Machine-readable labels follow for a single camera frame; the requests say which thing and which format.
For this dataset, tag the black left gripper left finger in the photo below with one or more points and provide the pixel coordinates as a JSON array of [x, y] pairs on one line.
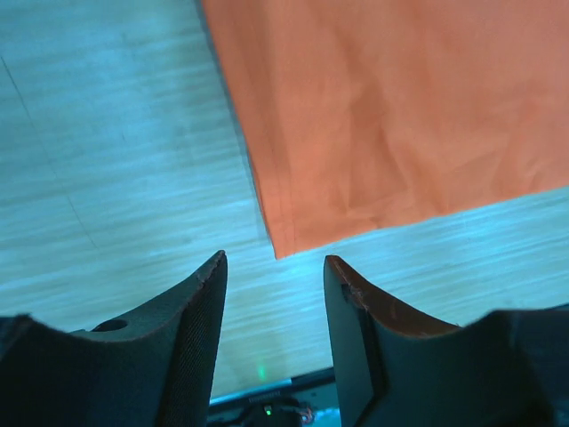
[[150, 366]]

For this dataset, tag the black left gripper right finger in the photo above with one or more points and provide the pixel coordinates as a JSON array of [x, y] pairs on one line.
[[397, 366]]

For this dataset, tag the orange t-shirt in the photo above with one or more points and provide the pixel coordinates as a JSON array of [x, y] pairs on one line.
[[363, 115]]

